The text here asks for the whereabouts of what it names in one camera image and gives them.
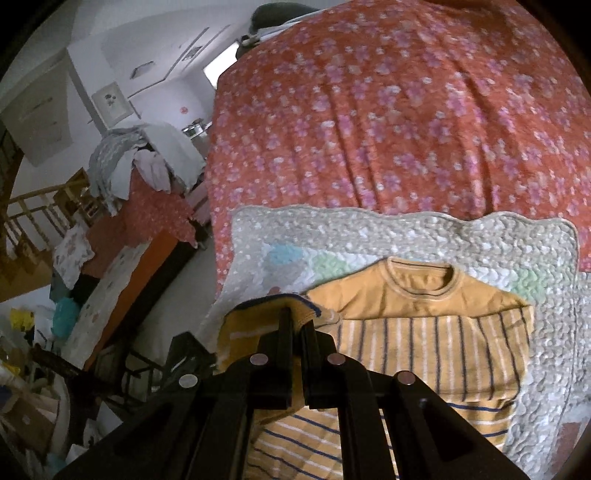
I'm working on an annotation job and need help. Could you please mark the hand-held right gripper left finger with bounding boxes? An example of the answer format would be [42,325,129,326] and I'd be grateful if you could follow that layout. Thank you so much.
[53,307,295,480]

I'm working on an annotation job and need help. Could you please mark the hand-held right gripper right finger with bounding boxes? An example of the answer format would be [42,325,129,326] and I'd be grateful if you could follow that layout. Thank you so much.
[301,320,532,480]

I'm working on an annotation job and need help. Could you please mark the yellow striped shirt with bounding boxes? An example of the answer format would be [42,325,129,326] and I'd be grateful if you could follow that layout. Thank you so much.
[217,257,536,480]

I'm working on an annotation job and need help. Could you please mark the pile of grey white clothes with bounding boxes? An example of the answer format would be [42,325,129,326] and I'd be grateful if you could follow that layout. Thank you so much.
[88,122,206,215]

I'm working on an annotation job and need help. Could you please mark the white printed sheet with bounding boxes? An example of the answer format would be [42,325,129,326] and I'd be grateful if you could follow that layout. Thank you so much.
[53,226,153,365]

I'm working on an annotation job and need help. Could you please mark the small red floral cloth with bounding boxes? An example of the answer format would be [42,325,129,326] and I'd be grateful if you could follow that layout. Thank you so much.
[85,178,199,278]

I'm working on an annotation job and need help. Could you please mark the teal plastic bag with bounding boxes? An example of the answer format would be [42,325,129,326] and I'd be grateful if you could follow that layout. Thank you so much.
[52,298,79,340]

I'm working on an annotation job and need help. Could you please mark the quilted heart print blanket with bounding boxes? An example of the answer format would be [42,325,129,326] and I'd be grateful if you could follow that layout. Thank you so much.
[198,204,580,472]

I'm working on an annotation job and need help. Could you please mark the red floral bedspread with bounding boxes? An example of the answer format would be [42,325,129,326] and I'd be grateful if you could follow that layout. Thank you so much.
[203,0,591,301]

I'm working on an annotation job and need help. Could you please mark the cardboard box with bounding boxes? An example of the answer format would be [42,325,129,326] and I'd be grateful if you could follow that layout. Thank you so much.
[0,392,56,455]

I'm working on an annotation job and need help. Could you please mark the wooden stair railing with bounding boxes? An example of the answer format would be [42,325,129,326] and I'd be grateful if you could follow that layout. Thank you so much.
[0,168,93,278]

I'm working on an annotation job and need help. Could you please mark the dark chair back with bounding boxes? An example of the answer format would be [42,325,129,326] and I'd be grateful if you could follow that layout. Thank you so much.
[249,2,324,44]

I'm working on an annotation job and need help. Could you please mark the black metal frame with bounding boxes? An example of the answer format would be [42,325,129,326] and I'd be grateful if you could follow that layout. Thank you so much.
[111,332,218,407]

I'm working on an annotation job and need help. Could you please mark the orange wooden bed frame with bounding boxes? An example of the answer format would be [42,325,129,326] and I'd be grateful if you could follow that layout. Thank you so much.
[88,228,185,370]

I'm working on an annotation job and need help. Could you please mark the framed wall picture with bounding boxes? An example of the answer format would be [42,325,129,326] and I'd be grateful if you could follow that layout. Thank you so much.
[91,82,132,130]

